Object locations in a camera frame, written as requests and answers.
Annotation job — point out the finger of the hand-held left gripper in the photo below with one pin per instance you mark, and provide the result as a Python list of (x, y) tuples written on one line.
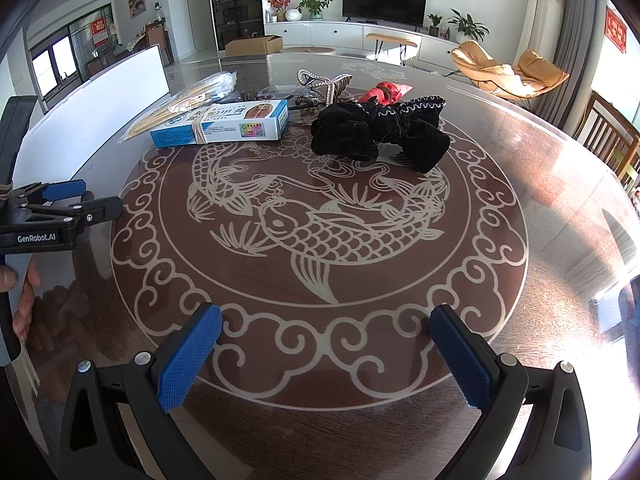
[(95, 212), (62, 190)]

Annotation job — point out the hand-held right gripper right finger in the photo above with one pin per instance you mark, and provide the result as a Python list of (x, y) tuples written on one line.
[(462, 360)]

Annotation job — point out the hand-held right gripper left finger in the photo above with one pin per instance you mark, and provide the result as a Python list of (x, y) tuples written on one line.
[(192, 355)]

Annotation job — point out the white partition board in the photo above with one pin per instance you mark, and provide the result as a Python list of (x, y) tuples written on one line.
[(115, 95)]

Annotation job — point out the tan rubber band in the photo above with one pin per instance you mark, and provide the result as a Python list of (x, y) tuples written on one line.
[(196, 130)]

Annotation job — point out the blue and white medicine box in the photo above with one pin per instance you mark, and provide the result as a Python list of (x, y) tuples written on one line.
[(225, 125)]

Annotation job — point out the black velvet bow hair clip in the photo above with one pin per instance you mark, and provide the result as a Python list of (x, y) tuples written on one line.
[(380, 130)]

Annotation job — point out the brown patterned glass desktop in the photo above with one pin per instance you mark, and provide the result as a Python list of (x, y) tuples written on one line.
[(525, 160)]

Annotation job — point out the person's left hand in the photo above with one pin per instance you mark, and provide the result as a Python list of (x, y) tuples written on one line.
[(27, 305)]

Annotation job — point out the clear packet of bamboo sticks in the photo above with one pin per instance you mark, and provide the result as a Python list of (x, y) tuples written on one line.
[(190, 100)]

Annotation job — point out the red poster on glass door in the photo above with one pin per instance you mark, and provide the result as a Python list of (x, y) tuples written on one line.
[(101, 31)]

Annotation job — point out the brown background chair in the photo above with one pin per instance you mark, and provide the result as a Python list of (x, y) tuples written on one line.
[(157, 42)]

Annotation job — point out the white door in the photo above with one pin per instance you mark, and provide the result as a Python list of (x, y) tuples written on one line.
[(196, 15)]

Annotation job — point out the cardboard box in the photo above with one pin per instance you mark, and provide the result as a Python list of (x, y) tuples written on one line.
[(252, 46)]

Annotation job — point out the dark glass display cabinet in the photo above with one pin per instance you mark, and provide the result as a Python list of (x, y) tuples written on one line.
[(235, 0)]

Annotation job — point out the pearl claw hair clip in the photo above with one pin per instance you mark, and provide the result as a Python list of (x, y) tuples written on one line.
[(325, 85)]

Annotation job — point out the wooden dining chair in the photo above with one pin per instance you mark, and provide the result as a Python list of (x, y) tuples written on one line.
[(607, 135)]

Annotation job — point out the beige oval pet bed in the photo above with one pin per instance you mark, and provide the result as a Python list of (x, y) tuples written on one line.
[(309, 50)]

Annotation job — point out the red snack packet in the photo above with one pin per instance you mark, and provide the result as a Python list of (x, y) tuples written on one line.
[(395, 91)]

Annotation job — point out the red flowers in vase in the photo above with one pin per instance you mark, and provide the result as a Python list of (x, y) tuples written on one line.
[(279, 5)]

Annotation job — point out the white round vase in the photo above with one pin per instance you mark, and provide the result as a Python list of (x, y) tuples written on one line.
[(293, 15)]

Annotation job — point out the orange lounge chair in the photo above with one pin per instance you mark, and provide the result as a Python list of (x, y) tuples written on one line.
[(505, 72)]

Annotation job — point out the white television cabinet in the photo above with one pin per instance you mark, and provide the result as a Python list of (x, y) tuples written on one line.
[(340, 35)]

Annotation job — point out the bushy green potted plant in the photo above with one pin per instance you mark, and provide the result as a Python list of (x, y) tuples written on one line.
[(315, 4)]

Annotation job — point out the grey curtain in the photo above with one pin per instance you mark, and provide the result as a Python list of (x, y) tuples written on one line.
[(575, 60)]

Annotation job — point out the wooden bench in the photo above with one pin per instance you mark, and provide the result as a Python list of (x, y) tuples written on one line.
[(392, 39)]

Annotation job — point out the broad-leaf green potted plant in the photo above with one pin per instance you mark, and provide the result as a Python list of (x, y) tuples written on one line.
[(467, 25)]

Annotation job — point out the small potted plant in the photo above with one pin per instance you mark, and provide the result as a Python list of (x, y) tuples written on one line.
[(435, 25)]

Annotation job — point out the white curtain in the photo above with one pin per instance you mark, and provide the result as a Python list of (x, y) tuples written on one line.
[(540, 15)]

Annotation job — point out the black television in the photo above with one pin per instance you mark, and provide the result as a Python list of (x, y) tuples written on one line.
[(385, 2)]

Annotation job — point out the framed wall painting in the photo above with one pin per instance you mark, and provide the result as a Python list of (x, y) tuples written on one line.
[(135, 0)]

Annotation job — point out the red wall hanging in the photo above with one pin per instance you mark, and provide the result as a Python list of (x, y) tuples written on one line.
[(616, 30)]

